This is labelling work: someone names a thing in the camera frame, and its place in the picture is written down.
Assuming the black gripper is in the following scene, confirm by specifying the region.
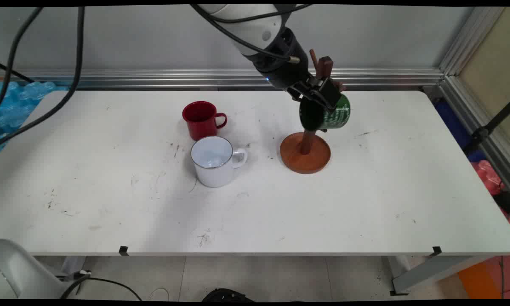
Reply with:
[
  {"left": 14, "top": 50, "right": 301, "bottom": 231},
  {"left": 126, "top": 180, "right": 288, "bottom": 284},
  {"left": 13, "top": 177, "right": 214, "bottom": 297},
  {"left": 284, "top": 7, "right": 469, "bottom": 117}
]
[{"left": 243, "top": 26, "right": 344, "bottom": 110}]

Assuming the green enamel mug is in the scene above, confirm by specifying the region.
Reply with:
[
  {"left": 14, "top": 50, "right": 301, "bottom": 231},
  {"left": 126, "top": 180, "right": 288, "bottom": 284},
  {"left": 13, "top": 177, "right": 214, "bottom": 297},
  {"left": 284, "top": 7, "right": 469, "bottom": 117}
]
[{"left": 299, "top": 93, "right": 351, "bottom": 131}]

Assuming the wooden mug tree stand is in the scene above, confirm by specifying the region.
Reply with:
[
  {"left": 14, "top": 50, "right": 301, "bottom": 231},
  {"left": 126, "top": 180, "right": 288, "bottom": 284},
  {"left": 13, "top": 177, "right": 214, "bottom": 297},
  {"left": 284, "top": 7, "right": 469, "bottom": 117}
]
[{"left": 279, "top": 49, "right": 347, "bottom": 175}]

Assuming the red enamel mug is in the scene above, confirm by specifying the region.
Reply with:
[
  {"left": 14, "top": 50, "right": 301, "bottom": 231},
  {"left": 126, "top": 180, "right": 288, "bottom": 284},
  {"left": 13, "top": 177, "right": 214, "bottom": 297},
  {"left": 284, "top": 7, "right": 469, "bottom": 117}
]
[{"left": 182, "top": 101, "right": 228, "bottom": 141}]

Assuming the white enamel mug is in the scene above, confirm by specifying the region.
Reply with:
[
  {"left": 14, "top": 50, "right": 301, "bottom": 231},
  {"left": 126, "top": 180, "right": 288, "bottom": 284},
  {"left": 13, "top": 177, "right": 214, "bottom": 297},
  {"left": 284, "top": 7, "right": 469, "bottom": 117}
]
[{"left": 190, "top": 136, "right": 248, "bottom": 188}]

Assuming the blue bin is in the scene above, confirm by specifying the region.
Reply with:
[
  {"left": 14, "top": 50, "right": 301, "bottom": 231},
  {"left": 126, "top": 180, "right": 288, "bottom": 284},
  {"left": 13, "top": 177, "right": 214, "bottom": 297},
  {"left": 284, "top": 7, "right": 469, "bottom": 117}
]
[{"left": 433, "top": 100, "right": 485, "bottom": 163}]

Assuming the black tripod stand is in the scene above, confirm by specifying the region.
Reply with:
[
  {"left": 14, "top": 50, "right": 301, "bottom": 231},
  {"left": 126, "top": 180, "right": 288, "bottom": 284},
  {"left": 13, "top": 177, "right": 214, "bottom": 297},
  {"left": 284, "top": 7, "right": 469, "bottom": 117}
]
[{"left": 463, "top": 98, "right": 510, "bottom": 158}]

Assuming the pink foam packaging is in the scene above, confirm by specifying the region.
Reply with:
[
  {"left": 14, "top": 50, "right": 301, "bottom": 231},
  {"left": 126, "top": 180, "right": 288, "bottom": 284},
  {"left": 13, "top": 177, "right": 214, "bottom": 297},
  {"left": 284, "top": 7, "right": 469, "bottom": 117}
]
[{"left": 472, "top": 159, "right": 510, "bottom": 230}]

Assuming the grey table leg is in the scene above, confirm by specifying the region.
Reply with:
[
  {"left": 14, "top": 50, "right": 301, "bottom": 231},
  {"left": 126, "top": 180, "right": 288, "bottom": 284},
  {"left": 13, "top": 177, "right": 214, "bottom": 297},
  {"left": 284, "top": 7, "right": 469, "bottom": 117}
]
[{"left": 387, "top": 255, "right": 493, "bottom": 296}]

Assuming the black object on floor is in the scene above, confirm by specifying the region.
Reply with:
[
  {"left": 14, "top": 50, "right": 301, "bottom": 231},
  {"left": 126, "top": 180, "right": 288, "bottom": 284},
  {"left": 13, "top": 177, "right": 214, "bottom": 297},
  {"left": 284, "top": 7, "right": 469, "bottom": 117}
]
[{"left": 202, "top": 288, "right": 255, "bottom": 302}]

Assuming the orange box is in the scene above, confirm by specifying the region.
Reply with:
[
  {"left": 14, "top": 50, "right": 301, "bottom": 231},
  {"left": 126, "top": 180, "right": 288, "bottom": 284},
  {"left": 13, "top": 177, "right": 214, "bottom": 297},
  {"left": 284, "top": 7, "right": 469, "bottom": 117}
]
[{"left": 458, "top": 255, "right": 510, "bottom": 300}]

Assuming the blue plastic packaging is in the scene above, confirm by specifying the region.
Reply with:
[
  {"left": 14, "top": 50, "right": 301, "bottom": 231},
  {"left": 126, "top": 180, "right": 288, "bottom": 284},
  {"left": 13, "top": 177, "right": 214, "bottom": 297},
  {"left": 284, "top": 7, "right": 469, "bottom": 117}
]
[{"left": 0, "top": 81, "right": 68, "bottom": 156}]

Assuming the white plastic chair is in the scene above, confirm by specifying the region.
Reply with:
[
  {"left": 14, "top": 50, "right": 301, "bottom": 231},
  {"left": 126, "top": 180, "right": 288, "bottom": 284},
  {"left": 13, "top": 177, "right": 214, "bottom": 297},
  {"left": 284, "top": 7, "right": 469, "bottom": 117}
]
[{"left": 0, "top": 238, "right": 85, "bottom": 300}]

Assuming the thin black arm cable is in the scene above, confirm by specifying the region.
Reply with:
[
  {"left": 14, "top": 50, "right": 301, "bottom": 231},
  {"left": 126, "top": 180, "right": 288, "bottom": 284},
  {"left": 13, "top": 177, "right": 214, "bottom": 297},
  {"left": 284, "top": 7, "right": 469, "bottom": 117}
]
[{"left": 210, "top": 4, "right": 313, "bottom": 24}]

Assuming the side aluminium frame rail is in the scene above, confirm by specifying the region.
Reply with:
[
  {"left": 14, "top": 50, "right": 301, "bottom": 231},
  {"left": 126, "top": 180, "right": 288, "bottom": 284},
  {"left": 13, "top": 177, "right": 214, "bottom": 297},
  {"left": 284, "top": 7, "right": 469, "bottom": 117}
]
[{"left": 440, "top": 6, "right": 510, "bottom": 196}]

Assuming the horizontal aluminium frame rail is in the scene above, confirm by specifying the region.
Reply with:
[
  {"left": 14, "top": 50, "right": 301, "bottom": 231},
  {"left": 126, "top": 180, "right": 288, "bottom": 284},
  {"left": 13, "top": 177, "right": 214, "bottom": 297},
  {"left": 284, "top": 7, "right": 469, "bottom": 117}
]
[{"left": 0, "top": 68, "right": 444, "bottom": 90}]

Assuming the thick black hanging cable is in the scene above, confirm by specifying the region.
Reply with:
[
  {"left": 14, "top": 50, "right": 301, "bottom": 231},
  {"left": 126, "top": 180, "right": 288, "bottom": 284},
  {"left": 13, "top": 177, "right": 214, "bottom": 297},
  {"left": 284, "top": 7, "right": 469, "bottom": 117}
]
[
  {"left": 0, "top": 6, "right": 43, "bottom": 112},
  {"left": 0, "top": 6, "right": 86, "bottom": 147}
]

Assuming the black floor cable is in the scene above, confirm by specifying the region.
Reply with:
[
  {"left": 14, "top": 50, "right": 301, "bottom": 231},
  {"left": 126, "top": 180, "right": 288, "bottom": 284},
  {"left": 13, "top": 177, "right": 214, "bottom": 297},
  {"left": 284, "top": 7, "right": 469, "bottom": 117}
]
[{"left": 59, "top": 272, "right": 143, "bottom": 301}]

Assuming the short black cable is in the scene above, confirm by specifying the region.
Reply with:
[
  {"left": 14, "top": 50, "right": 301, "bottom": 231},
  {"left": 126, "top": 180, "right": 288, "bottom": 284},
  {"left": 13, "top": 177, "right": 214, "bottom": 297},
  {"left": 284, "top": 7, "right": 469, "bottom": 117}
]
[{"left": 0, "top": 62, "right": 35, "bottom": 83}]

